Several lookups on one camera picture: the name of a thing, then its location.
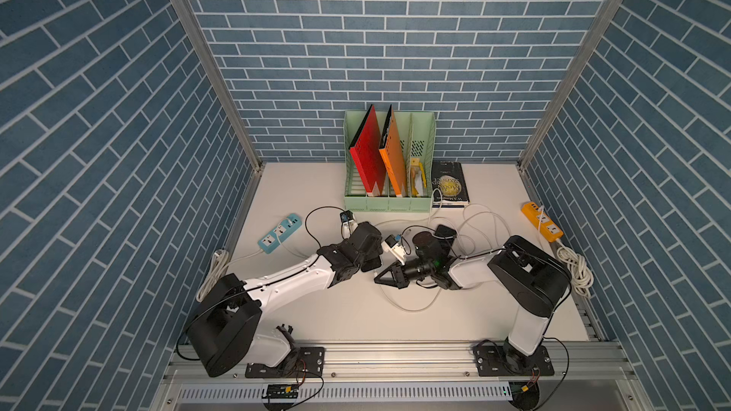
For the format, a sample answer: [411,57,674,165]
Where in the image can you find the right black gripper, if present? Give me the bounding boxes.
[373,260,434,289]

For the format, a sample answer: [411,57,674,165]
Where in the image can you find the white charging cable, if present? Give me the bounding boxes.
[284,186,549,314]

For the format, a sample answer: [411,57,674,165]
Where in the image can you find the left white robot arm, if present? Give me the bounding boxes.
[182,222,384,378]

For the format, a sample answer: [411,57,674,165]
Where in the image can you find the teal power strip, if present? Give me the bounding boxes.
[257,213,303,254]

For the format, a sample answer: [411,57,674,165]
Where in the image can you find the yellow packet in organizer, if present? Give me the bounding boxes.
[409,157,426,197]

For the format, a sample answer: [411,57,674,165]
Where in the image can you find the red box folder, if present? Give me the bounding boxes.
[350,106,386,197]

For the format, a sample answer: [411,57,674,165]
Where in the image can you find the orange box folder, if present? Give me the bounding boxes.
[379,107,407,198]

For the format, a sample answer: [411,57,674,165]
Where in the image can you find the black book with gold moon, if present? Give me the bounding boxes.
[431,161,470,207]

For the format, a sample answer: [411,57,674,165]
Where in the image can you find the green file organizer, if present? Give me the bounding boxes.
[344,107,436,212]

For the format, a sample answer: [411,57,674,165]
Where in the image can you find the orange power strip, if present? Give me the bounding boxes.
[521,202,563,243]

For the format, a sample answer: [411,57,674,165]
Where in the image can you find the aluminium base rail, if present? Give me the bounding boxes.
[152,341,652,410]

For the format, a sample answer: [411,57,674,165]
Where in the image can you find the coiled white cord left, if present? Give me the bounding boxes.
[196,248,230,304]

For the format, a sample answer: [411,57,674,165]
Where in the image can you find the coiled white cord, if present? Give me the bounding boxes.
[196,248,230,304]
[556,244,595,298]

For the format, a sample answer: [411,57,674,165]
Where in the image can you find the coiled white cord right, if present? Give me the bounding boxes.
[556,244,595,298]

